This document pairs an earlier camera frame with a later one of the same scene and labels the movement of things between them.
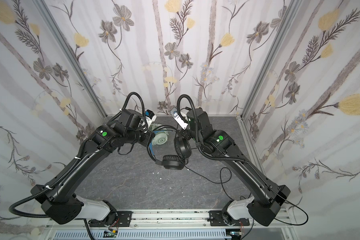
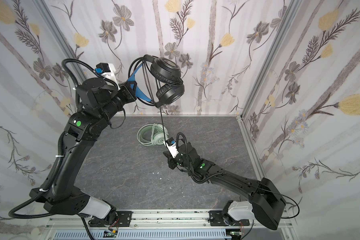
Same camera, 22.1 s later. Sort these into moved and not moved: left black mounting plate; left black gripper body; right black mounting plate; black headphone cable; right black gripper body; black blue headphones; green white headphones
Moved: black blue headphones; black headphone cable; right black gripper body; left black gripper body
Not moved: green white headphones; right black mounting plate; left black mounting plate
